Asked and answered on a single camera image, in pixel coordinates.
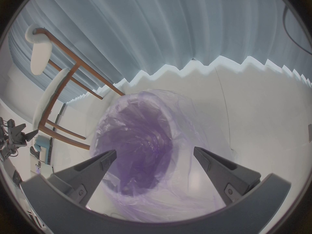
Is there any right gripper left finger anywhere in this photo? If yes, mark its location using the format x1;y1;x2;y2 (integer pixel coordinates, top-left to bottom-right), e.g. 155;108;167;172
50;149;117;208

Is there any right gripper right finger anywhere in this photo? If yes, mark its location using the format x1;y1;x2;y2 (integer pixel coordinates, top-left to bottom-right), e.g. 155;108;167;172
193;147;262;207

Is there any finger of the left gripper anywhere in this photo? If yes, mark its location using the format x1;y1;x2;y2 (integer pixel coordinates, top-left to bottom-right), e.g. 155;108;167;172
10;123;26;135
24;130;38;141

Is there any purple plastic bag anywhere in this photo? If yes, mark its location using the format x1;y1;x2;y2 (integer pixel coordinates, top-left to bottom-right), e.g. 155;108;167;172
90;89;234;222

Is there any white trash bin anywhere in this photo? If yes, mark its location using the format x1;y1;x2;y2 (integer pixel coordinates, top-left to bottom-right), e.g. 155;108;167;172
93;92;232;219

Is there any white cushioned wooden chair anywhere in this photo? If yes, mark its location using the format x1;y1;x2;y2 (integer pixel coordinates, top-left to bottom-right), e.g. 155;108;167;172
26;25;126;150

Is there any pale blue curtain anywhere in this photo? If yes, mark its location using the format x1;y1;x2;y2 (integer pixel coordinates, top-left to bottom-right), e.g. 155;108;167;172
8;0;312;104

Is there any black cable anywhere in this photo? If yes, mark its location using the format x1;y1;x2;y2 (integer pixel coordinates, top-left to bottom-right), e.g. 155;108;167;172
282;5;312;54

